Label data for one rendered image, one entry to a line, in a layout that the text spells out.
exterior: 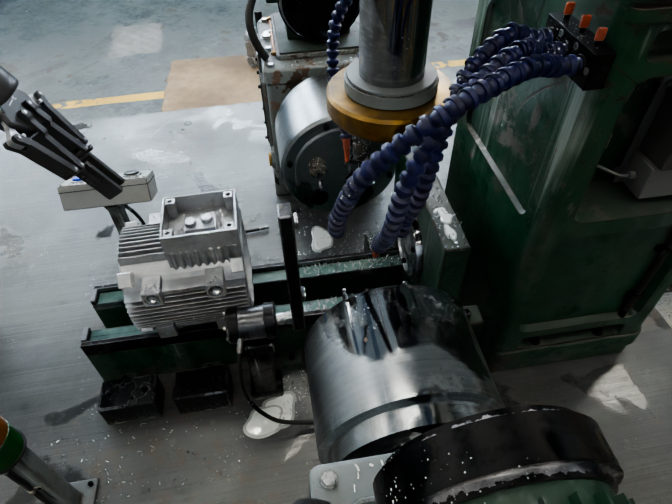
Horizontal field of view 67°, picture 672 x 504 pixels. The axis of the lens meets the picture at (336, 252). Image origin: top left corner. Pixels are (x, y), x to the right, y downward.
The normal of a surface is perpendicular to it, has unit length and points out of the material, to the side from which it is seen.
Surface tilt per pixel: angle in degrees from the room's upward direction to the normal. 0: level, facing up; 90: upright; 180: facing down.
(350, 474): 0
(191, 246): 90
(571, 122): 90
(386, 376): 17
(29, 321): 0
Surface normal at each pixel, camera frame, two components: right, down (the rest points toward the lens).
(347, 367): -0.59, -0.48
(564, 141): -0.99, 0.12
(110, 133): -0.02, -0.69
